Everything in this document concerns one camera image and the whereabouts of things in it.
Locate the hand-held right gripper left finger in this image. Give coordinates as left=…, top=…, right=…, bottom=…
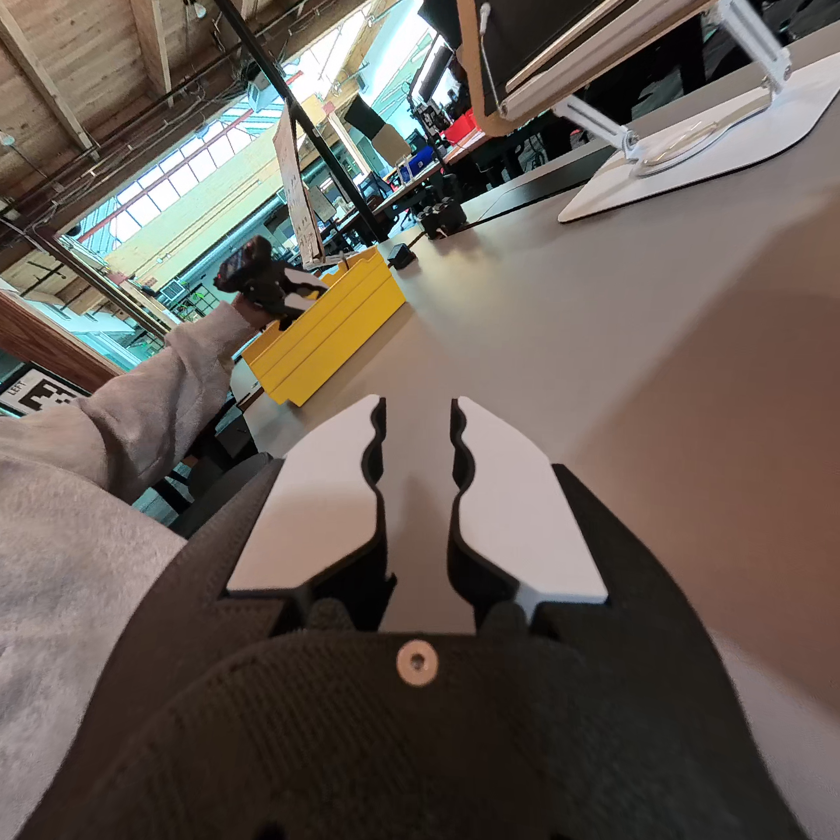
left=226, top=394, right=389, bottom=595

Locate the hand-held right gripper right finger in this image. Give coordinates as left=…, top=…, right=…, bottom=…
left=449, top=395, right=608, bottom=608

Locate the person's left forearm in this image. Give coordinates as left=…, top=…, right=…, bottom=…
left=82, top=303, right=258, bottom=506

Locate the black desk socket block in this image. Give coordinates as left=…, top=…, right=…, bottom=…
left=419, top=196, right=468, bottom=241

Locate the grey desk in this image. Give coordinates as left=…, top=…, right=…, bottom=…
left=230, top=26, right=840, bottom=840

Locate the black desk flap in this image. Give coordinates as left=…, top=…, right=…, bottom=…
left=482, top=141, right=618, bottom=217

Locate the yellow plastic bin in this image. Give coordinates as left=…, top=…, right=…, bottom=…
left=241, top=246, right=408, bottom=408

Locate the standing sign board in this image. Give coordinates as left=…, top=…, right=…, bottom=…
left=272, top=105, right=327, bottom=269

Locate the tall black pole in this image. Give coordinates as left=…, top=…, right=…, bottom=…
left=215, top=0, right=389, bottom=244

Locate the framed marker poster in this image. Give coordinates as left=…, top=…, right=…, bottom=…
left=0, top=364, right=91, bottom=419

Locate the curved plywood board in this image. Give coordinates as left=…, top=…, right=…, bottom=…
left=456, top=0, right=526, bottom=139

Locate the white laptop stand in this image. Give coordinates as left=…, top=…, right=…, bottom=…
left=551, top=0, right=840, bottom=224

